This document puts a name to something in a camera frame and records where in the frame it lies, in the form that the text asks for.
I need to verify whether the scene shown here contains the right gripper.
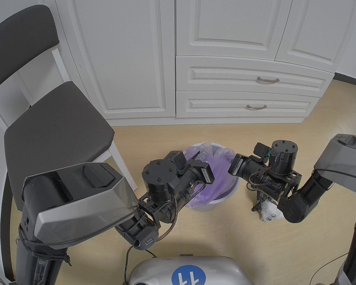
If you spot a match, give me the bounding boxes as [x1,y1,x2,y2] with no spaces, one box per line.
[228,154,268,181]

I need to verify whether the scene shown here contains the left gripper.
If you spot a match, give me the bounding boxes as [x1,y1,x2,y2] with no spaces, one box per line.
[180,161,216,193]

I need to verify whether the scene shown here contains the purple plastic bag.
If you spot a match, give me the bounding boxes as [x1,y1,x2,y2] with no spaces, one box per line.
[184,142,238,208]

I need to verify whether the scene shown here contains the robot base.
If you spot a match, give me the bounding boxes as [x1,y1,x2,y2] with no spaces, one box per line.
[130,255,250,285]

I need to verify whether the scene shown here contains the white trash bin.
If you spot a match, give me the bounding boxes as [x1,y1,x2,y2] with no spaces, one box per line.
[182,142,241,213]

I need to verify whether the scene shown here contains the crumpled black plastic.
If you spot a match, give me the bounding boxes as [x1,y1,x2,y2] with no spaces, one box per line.
[251,193,269,214]

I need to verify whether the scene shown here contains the crumpled white paper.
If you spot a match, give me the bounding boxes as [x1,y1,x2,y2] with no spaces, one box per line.
[260,200,284,223]

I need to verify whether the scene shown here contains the white wardrobe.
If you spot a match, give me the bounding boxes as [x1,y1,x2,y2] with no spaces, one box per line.
[39,0,356,127]

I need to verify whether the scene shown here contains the white chair dark grey seat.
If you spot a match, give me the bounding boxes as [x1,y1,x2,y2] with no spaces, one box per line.
[0,4,139,211]

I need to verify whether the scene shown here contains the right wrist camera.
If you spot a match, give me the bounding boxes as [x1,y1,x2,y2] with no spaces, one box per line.
[253,142,271,163]

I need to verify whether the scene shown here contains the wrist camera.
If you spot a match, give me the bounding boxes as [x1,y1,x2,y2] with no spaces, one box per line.
[253,142,271,163]
[164,150,203,171]

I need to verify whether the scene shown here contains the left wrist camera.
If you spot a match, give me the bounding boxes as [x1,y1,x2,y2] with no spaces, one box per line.
[164,150,203,171]

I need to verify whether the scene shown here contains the black cable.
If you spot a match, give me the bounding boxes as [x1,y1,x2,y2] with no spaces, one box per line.
[123,245,158,285]

